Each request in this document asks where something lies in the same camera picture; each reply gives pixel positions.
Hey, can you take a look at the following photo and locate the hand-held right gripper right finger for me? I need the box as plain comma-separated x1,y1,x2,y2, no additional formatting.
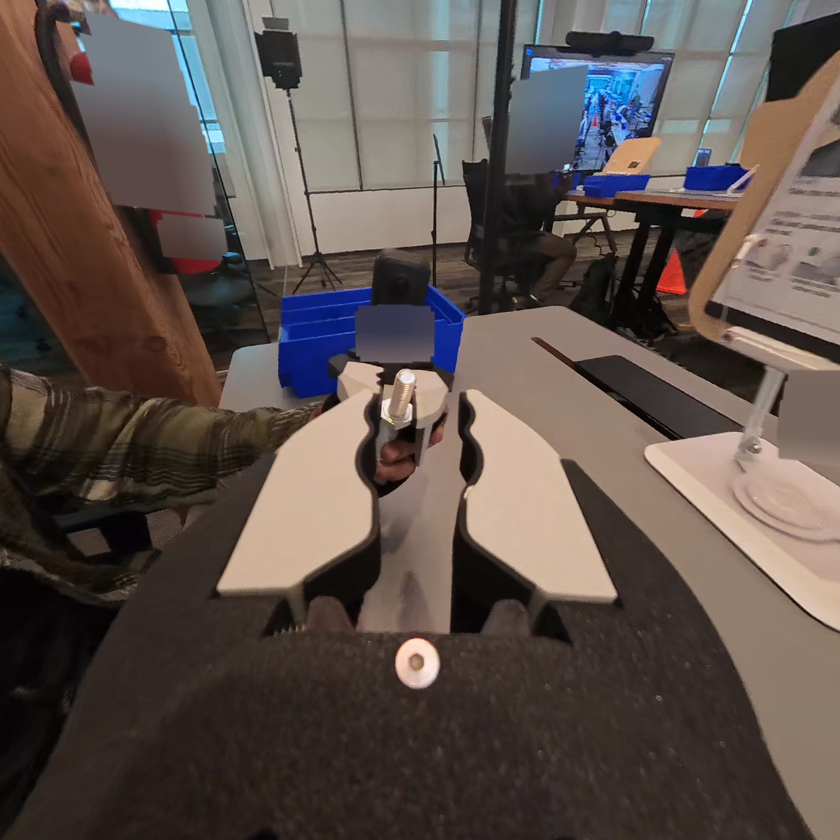
453,388,619,624

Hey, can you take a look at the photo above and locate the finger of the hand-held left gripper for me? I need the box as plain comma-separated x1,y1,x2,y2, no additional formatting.
411,371,451,467
338,365,385,403

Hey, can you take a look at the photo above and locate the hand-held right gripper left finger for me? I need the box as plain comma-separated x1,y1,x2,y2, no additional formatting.
217,388,383,621

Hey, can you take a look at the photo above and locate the steel hex bolt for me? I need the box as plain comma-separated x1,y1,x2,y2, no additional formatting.
375,369,418,455

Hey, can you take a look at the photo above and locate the person's left forearm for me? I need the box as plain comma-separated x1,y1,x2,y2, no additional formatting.
0,367,326,500

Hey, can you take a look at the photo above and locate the person's left hand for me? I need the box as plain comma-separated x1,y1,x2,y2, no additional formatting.
374,420,447,484

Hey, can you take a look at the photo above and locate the blue plastic bin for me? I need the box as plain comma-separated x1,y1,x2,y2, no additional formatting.
583,174,651,198
684,164,749,193
277,285,466,400

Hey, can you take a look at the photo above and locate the thin black stand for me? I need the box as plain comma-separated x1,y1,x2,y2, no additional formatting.
430,133,447,250

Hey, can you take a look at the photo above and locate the black office chair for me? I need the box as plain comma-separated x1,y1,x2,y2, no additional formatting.
461,159,526,309

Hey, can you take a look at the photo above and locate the red office chair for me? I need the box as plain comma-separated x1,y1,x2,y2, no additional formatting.
151,210,263,329

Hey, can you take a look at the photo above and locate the white stand base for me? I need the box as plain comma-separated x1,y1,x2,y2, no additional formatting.
643,430,840,634

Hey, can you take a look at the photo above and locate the black flat panel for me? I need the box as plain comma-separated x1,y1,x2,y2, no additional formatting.
574,354,746,442

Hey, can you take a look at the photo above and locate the black backpack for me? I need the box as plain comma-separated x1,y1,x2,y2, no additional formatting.
570,252,621,322

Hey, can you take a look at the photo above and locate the wooden desk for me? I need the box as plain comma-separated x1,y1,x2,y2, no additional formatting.
564,190,621,253
613,190,739,309

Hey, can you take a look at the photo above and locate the black light stand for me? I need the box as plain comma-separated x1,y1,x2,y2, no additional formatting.
255,16,342,296

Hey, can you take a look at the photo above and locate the clear acrylic holder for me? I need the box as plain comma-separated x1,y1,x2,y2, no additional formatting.
728,364,840,542

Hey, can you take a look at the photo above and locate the black vertical pole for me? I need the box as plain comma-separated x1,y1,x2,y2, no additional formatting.
478,0,519,315

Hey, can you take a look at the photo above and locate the wooden sign board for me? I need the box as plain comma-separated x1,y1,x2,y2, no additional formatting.
602,136,662,177

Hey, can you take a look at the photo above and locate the person's plaid shirt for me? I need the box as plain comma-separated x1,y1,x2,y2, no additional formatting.
0,486,165,605

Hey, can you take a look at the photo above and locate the orange traffic cone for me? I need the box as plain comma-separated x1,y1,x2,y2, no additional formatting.
658,248,689,296

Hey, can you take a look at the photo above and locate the black video bar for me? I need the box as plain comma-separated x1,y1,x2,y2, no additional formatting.
566,29,655,53

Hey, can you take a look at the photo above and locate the wooden instruction board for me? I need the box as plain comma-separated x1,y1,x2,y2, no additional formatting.
688,59,840,345

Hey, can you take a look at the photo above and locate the black monitor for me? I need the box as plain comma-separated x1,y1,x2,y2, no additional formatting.
764,10,840,106

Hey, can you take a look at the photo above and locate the wall screen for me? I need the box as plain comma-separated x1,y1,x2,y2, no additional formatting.
521,45,676,172

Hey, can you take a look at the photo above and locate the wooden post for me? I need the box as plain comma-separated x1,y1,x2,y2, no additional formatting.
0,0,224,408

